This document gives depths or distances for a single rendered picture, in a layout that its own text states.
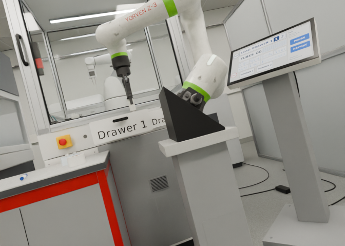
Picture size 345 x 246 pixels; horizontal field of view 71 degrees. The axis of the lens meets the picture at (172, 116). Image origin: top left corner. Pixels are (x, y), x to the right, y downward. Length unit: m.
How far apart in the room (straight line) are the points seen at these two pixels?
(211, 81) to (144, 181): 0.84
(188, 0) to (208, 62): 0.35
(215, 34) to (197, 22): 3.96
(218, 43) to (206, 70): 4.26
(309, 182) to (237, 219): 0.75
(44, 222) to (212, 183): 0.61
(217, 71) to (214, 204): 0.51
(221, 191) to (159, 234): 0.80
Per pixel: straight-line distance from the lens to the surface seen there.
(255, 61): 1.59
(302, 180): 1.67
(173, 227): 1.69
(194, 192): 0.94
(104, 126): 1.20
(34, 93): 1.62
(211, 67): 0.99
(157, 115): 1.54
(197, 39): 1.27
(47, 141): 1.58
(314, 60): 1.44
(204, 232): 0.99
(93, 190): 0.97
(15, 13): 1.79
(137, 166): 1.55
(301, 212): 1.76
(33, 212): 1.02
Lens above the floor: 0.85
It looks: level
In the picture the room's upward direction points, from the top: 15 degrees counter-clockwise
